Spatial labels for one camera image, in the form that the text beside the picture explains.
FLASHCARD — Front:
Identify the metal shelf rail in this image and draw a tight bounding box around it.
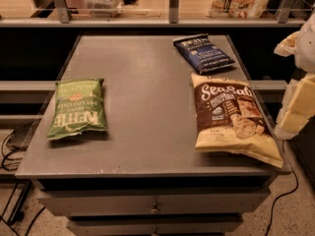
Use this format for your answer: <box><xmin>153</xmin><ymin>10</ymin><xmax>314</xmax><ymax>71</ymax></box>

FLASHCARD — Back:
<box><xmin>0</xmin><ymin>0</ymin><xmax>314</xmax><ymax>28</ymax></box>

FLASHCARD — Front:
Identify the brown sea salt chip bag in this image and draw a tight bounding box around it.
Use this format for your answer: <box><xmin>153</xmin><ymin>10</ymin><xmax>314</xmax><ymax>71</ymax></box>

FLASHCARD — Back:
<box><xmin>191</xmin><ymin>74</ymin><xmax>284</xmax><ymax>168</ymax></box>

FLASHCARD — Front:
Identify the blue chip bag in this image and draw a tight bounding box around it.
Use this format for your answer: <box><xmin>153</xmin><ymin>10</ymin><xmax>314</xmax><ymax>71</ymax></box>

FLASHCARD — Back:
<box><xmin>173</xmin><ymin>33</ymin><xmax>235</xmax><ymax>75</ymax></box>

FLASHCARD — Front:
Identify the grey lower drawer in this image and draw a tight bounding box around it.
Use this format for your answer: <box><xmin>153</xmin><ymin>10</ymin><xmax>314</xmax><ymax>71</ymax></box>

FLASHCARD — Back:
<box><xmin>67</xmin><ymin>215</ymin><xmax>242</xmax><ymax>236</ymax></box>

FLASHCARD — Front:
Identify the colourful snack bag on shelf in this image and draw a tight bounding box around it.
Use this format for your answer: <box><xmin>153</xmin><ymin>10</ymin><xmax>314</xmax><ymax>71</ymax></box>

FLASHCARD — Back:
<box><xmin>207</xmin><ymin>0</ymin><xmax>269</xmax><ymax>19</ymax></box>

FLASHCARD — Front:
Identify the grey upper drawer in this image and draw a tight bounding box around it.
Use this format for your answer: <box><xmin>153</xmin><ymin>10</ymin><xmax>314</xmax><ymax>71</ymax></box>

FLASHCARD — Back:
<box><xmin>37</xmin><ymin>188</ymin><xmax>270</xmax><ymax>216</ymax></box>

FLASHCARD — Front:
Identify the grey drawer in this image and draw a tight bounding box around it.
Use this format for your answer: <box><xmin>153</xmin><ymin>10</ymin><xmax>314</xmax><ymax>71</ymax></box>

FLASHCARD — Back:
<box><xmin>37</xmin><ymin>188</ymin><xmax>270</xmax><ymax>216</ymax></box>
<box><xmin>67</xmin><ymin>215</ymin><xmax>242</xmax><ymax>236</ymax></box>

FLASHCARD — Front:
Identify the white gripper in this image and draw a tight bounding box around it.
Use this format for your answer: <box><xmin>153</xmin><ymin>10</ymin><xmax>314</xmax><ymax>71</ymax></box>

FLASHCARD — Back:
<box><xmin>274</xmin><ymin>14</ymin><xmax>315</xmax><ymax>140</ymax></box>

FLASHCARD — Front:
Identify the clear plastic container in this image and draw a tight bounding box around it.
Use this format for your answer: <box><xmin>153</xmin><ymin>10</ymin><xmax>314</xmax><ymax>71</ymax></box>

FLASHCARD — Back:
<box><xmin>85</xmin><ymin>0</ymin><xmax>122</xmax><ymax>18</ymax></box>

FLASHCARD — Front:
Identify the black cable right floor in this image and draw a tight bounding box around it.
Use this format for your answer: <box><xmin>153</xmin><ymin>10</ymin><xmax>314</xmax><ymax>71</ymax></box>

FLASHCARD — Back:
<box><xmin>264</xmin><ymin>141</ymin><xmax>300</xmax><ymax>236</ymax></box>

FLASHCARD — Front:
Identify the black cables left floor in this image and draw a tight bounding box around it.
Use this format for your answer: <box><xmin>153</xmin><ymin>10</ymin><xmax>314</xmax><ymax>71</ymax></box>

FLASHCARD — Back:
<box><xmin>0</xmin><ymin>121</ymin><xmax>47</xmax><ymax>236</ymax></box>

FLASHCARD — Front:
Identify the green Kettle chip bag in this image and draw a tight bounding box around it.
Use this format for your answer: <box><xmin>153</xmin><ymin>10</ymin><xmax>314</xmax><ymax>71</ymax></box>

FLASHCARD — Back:
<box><xmin>47</xmin><ymin>79</ymin><xmax>107</xmax><ymax>141</ymax></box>

